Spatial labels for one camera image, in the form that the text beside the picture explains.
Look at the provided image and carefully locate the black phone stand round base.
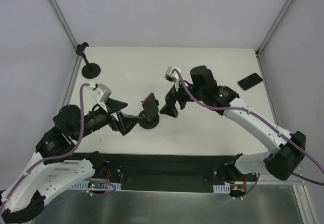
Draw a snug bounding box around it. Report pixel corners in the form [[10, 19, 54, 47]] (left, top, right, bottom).
[[139, 111, 159, 129]]

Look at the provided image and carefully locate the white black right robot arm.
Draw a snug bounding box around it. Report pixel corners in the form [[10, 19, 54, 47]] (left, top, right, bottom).
[[160, 65, 306, 181]]

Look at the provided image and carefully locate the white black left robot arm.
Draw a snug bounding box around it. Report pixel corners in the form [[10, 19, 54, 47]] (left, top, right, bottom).
[[1, 99, 141, 223]]

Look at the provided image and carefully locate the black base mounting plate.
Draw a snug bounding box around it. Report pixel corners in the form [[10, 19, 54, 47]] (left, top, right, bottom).
[[77, 152, 258, 192]]

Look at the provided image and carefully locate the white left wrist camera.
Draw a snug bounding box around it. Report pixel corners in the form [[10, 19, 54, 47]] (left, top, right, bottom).
[[88, 83, 111, 113]]

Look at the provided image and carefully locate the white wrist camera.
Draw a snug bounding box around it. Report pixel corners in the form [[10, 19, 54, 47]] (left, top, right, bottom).
[[88, 83, 111, 113], [165, 66, 181, 91]]

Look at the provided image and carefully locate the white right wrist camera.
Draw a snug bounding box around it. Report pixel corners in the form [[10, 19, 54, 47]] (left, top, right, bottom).
[[165, 66, 181, 91]]

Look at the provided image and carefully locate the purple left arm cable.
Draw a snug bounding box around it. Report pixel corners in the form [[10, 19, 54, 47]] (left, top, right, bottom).
[[0, 83, 117, 214]]

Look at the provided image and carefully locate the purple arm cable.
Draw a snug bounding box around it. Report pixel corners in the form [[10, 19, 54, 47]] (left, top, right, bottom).
[[172, 68, 324, 202], [0, 83, 117, 214]]

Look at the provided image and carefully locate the left white cable duct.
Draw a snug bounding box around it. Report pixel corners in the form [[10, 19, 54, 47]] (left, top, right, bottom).
[[69, 181, 122, 191]]

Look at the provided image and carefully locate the white cable duct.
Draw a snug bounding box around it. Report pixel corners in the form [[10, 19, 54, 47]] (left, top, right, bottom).
[[213, 184, 231, 194], [69, 181, 122, 191]]

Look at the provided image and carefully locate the right white cable duct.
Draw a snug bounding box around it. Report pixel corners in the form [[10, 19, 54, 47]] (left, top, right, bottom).
[[213, 184, 231, 194]]

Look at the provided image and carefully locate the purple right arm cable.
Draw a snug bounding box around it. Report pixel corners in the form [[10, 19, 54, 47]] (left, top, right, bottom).
[[172, 68, 324, 202]]

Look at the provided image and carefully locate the left aluminium frame post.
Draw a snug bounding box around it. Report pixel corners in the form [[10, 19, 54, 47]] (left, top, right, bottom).
[[37, 0, 78, 48]]

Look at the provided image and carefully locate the aluminium frame post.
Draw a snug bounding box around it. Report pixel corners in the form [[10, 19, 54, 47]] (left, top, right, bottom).
[[255, 0, 307, 58], [37, 0, 78, 48]]

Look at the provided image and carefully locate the aluminium front rail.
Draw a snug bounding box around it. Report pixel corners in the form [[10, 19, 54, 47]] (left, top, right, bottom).
[[32, 159, 304, 186]]

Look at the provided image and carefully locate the right aluminium frame post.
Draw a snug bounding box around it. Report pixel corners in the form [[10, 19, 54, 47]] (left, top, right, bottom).
[[255, 0, 307, 58]]

